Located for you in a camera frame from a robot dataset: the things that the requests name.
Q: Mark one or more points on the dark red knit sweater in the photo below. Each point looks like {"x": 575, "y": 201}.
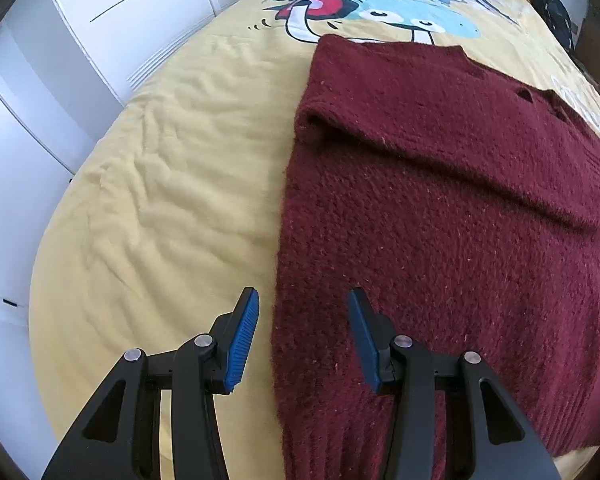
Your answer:
{"x": 467, "y": 205}

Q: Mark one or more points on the yellow cartoon print bedspread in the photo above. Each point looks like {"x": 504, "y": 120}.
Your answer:
{"x": 177, "y": 209}

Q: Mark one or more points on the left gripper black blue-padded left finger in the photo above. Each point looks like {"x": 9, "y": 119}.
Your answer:
{"x": 116, "y": 435}

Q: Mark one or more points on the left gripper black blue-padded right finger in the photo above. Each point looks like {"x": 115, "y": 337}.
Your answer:
{"x": 487, "y": 436}

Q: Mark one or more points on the brown wooden drawer unit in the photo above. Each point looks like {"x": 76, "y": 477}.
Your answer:
{"x": 588, "y": 44}

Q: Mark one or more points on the white wardrobe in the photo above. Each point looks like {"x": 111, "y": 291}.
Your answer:
{"x": 67, "y": 67}

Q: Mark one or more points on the black backpack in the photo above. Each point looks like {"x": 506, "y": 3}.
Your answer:
{"x": 555, "y": 16}

